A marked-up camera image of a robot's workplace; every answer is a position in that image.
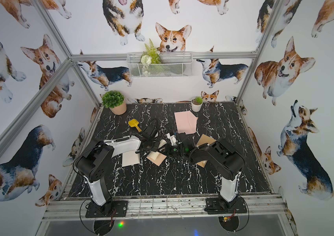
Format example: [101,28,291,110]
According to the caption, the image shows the pink lined letter paper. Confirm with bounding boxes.
[146,151,167,166]

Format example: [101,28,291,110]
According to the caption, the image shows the brown kraft envelope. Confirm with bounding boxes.
[196,134,216,168]

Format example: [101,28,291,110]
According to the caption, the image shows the pink envelope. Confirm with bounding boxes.
[174,111,198,135]

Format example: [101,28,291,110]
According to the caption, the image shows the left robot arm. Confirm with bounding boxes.
[73,118,160,207]

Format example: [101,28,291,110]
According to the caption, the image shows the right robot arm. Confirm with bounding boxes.
[158,133,245,203]

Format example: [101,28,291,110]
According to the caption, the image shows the white envelope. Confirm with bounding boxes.
[122,151,140,167]

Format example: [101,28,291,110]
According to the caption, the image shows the yellow toy shovel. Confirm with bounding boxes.
[128,119,142,132]

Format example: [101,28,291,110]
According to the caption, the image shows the green plant in terracotta pot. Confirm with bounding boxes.
[102,90,127,115]

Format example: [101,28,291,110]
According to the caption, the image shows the small plant in white pot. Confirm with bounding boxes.
[191,96,203,112]

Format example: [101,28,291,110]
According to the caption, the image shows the fern and white flower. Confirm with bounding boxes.
[140,39,163,77]

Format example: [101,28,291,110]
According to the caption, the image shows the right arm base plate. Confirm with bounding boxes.
[204,196,248,214]

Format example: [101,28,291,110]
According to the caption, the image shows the white wire wall basket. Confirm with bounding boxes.
[127,52,193,78]

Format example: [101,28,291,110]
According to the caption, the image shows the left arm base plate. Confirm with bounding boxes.
[85,200,129,218]

